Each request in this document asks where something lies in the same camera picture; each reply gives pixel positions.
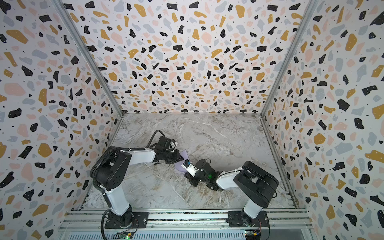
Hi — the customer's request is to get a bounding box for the circuit board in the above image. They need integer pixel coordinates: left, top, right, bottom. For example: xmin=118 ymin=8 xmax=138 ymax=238
xmin=113 ymin=231 xmax=135 ymax=240
xmin=245 ymin=230 xmax=261 ymax=240

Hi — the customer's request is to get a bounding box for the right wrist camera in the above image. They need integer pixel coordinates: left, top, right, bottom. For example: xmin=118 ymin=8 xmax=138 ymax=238
xmin=182 ymin=160 xmax=198 ymax=177

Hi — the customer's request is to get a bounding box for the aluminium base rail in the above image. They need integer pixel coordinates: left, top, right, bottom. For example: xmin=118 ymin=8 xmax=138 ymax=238
xmin=58 ymin=209 xmax=317 ymax=240

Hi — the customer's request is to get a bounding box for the lilac square paper sheet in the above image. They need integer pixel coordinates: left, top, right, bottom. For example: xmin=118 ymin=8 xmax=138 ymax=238
xmin=174 ymin=150 xmax=189 ymax=174

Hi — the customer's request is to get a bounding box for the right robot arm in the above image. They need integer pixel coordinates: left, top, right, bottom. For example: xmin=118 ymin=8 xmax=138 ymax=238
xmin=182 ymin=159 xmax=279 ymax=220

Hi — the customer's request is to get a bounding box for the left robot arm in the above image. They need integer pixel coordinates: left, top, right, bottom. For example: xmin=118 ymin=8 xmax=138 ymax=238
xmin=91 ymin=136 xmax=184 ymax=216

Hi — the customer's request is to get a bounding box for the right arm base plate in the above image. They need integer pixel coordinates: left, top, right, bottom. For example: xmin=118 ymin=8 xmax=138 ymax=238
xmin=227 ymin=210 xmax=269 ymax=228

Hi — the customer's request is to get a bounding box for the aluminium corner post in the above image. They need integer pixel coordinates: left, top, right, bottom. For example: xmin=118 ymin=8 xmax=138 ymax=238
xmin=260 ymin=0 xmax=319 ymax=118
xmin=52 ymin=1 xmax=124 ymax=118

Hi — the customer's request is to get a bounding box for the right aluminium corner post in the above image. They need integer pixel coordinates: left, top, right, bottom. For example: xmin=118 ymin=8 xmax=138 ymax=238
xmin=260 ymin=0 xmax=319 ymax=118

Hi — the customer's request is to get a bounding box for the left circuit board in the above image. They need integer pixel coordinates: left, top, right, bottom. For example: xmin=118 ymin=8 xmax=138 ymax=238
xmin=113 ymin=231 xmax=135 ymax=240

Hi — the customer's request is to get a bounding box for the right circuit board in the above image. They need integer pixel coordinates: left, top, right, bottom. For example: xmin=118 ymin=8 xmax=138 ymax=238
xmin=245 ymin=230 xmax=261 ymax=240

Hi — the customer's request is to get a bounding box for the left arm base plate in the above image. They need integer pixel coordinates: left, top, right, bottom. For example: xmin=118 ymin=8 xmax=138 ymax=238
xmin=105 ymin=212 xmax=149 ymax=229

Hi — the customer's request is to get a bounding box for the left aluminium corner post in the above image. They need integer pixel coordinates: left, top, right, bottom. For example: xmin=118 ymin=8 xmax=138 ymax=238
xmin=52 ymin=1 xmax=124 ymax=118

